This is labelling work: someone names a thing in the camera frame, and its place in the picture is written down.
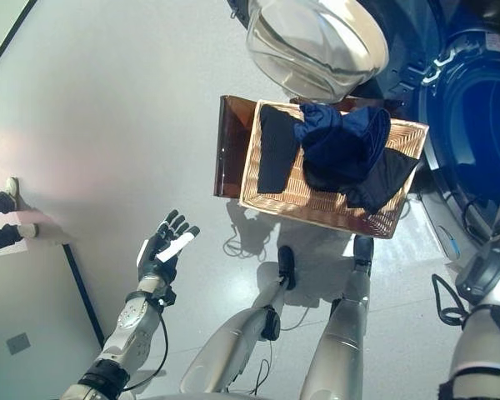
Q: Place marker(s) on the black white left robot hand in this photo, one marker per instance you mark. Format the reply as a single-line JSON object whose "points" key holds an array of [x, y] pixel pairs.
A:
{"points": [[156, 258]]}

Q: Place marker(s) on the navy blue garment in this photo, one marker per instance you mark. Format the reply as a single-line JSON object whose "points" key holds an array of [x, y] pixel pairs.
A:
{"points": [[337, 141]]}

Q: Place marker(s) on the black garment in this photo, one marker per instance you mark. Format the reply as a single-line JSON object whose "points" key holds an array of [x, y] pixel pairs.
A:
{"points": [[277, 154], [379, 183]]}

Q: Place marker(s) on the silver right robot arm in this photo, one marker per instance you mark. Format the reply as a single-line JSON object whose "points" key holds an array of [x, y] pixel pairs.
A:
{"points": [[487, 312]]}

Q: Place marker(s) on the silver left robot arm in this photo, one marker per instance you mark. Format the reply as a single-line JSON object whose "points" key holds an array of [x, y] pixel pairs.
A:
{"points": [[129, 329]]}

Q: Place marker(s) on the round glass washing machine door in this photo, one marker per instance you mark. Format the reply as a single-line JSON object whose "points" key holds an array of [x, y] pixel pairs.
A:
{"points": [[325, 46]]}

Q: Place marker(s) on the dark grey washing machine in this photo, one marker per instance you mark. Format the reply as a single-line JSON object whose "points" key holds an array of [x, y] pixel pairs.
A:
{"points": [[462, 125]]}

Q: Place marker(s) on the white sneaker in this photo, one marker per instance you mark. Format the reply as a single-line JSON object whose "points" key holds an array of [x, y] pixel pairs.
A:
{"points": [[29, 230], [12, 187]]}

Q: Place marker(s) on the black edged white board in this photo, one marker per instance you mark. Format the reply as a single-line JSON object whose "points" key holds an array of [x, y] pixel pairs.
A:
{"points": [[33, 312]]}

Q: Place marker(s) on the folded black garment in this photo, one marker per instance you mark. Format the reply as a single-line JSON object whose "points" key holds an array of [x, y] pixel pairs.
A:
{"points": [[277, 154]]}

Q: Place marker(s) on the rectangular wicker laundry basket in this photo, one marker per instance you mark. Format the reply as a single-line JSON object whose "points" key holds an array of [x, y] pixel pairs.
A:
{"points": [[316, 204]]}

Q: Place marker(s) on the silver right robot leg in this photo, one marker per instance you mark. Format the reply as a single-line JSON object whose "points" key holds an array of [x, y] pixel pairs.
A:
{"points": [[346, 333]]}

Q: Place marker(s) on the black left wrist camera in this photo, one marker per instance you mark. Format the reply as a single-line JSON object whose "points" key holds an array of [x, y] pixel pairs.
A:
{"points": [[166, 298]]}

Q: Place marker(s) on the grey wall outlet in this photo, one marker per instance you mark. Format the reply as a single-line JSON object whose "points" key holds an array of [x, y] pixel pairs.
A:
{"points": [[19, 343]]}

